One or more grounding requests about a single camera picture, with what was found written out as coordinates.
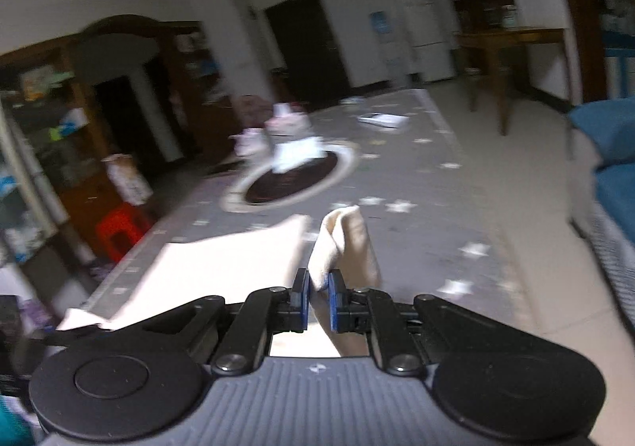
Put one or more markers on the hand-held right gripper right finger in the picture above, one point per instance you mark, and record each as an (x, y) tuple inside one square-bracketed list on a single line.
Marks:
[(334, 304)]

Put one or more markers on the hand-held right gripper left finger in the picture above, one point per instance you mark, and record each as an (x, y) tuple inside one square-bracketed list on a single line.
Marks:
[(302, 302)]

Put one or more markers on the cream cloth garment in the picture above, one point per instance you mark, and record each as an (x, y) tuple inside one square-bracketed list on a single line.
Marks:
[(223, 267)]

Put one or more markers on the white folded clothes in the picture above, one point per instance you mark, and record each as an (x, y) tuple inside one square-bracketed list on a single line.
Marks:
[(297, 153)]

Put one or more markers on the pink white clothes pile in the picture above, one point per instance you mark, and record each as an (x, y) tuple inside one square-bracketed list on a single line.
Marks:
[(250, 141)]

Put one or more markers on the teal cloth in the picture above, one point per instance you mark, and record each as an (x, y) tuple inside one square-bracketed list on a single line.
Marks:
[(12, 426)]

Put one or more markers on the round dark rug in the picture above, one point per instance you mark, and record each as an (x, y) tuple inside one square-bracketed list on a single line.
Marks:
[(292, 183)]

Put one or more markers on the grey star-pattern carpet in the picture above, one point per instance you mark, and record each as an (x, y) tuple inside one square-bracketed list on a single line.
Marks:
[(421, 208)]

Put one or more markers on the red plastic stool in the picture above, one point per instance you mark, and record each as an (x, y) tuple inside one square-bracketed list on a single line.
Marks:
[(121, 230)]

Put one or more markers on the white flat box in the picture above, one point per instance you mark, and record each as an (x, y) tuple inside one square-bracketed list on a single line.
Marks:
[(383, 121)]

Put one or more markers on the wooden display shelf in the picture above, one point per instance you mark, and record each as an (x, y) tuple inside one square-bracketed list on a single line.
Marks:
[(54, 143)]

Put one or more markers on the dark wooden cabinet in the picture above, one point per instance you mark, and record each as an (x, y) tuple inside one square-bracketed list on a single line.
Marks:
[(198, 79)]

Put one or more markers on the dark door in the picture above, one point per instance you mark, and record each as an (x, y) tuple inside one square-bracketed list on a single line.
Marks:
[(307, 49)]

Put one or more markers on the white refrigerator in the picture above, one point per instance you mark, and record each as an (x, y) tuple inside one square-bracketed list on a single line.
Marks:
[(426, 37)]

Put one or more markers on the blue sofa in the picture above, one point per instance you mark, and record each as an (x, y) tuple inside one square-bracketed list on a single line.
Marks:
[(615, 188)]

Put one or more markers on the wooden table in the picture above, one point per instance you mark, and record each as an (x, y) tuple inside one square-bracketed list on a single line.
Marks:
[(506, 37)]

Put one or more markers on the blue wall poster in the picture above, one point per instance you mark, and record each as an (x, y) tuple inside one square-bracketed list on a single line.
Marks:
[(380, 22)]

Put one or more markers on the wooden door frame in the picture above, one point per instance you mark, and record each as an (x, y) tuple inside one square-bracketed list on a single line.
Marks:
[(578, 4)]

